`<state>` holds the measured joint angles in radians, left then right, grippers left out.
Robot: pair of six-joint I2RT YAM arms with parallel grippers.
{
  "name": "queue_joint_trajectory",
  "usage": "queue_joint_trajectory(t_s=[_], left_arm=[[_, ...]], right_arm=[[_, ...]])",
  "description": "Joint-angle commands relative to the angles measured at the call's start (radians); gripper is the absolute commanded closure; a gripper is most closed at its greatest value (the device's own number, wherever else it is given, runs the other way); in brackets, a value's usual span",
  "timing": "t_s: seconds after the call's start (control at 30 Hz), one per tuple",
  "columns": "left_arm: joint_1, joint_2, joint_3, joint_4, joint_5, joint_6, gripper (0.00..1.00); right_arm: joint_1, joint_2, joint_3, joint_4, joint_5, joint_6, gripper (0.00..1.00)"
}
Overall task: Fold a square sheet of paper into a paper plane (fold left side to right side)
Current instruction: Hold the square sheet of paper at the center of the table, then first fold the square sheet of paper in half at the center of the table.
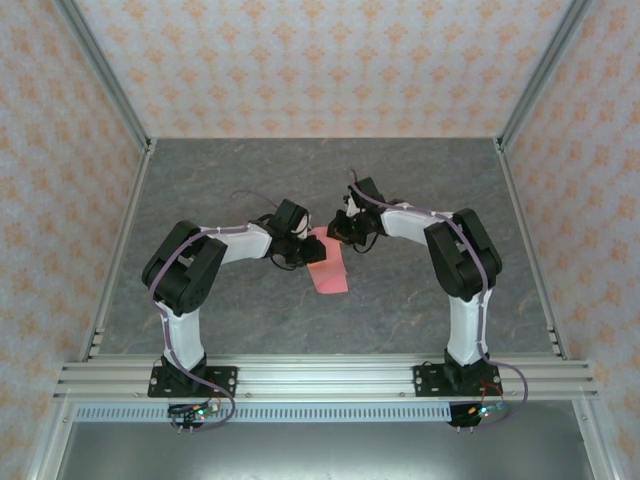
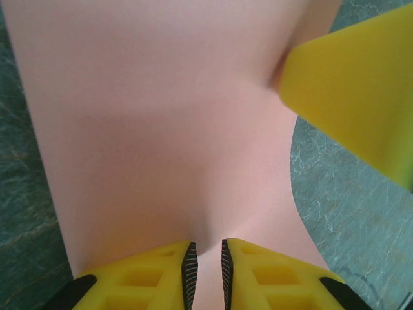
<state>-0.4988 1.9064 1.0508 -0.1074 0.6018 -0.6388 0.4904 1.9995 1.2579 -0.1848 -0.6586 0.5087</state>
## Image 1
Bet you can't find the pink paper sheet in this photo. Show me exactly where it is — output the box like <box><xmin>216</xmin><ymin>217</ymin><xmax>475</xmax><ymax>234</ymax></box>
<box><xmin>305</xmin><ymin>225</ymin><xmax>350</xmax><ymax>296</ymax></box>

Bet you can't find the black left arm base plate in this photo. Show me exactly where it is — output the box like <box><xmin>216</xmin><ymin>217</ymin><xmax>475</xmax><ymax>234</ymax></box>
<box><xmin>146</xmin><ymin>365</ymin><xmax>239</xmax><ymax>399</ymax></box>

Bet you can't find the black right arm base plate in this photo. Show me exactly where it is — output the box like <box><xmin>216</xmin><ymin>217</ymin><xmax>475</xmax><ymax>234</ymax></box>
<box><xmin>412</xmin><ymin>364</ymin><xmax>502</xmax><ymax>399</ymax></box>

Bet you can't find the grey slotted cable duct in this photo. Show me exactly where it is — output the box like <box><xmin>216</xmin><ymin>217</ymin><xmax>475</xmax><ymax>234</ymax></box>
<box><xmin>73</xmin><ymin>404</ymin><xmax>454</xmax><ymax>424</ymax></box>

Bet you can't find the aluminium frame post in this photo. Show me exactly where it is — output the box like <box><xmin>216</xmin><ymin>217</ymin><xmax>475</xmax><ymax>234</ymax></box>
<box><xmin>52</xmin><ymin>0</ymin><xmax>155</xmax><ymax>154</ymax></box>
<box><xmin>493</xmin><ymin>0</ymin><xmax>596</xmax><ymax>154</ymax></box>

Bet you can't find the grey metal panel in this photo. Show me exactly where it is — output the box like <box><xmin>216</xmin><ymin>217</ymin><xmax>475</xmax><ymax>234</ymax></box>
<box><xmin>52</xmin><ymin>422</ymin><xmax>599</xmax><ymax>480</ymax></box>

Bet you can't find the aluminium frame leg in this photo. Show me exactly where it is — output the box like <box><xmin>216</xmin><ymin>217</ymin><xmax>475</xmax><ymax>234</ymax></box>
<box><xmin>27</xmin><ymin>399</ymin><xmax>76</xmax><ymax>480</ymax></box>
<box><xmin>572</xmin><ymin>399</ymin><xmax>617</xmax><ymax>480</ymax></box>

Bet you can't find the aluminium mounting rail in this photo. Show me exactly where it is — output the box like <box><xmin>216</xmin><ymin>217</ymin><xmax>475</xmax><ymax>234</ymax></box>
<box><xmin>53</xmin><ymin>353</ymin><xmax>600</xmax><ymax>402</ymax></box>

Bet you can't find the aluminium side rail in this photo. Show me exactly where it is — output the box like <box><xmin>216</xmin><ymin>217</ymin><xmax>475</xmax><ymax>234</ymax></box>
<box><xmin>78</xmin><ymin>139</ymin><xmax>157</xmax><ymax>362</ymax></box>
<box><xmin>493</xmin><ymin>138</ymin><xmax>572</xmax><ymax>362</ymax></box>

